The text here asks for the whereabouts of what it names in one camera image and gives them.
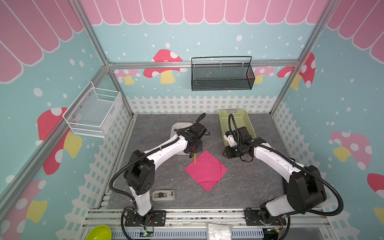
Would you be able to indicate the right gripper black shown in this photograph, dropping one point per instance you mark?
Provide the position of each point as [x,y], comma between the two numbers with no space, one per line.
[233,151]

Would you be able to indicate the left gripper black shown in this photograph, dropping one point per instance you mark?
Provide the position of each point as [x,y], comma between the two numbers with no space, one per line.
[199,149]

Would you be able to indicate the pink paper napkin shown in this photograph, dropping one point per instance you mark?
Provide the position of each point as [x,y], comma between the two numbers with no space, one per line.
[206,170]

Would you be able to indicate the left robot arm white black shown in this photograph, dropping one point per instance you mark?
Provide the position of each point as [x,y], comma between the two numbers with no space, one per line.
[139,173]

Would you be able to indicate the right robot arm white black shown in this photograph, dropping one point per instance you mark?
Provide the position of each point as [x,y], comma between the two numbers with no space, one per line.
[305,188]

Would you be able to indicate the clear plastic bag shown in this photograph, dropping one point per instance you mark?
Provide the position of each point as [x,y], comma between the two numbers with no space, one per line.
[219,232]

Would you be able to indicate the lime green bowl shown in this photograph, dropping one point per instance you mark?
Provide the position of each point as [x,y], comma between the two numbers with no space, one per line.
[101,232]

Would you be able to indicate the grey switch box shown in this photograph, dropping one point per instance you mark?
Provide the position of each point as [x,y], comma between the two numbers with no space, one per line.
[162,196]

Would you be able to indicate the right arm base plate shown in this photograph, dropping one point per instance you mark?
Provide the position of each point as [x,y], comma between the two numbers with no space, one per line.
[257,217]

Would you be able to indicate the black mesh wall basket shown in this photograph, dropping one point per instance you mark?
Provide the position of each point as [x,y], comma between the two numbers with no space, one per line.
[228,73]

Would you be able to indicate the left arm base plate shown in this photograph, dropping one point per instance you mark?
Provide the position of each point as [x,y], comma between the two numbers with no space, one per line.
[159,218]

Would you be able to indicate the white wire wall basket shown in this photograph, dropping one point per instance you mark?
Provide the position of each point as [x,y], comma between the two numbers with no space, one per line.
[93,112]

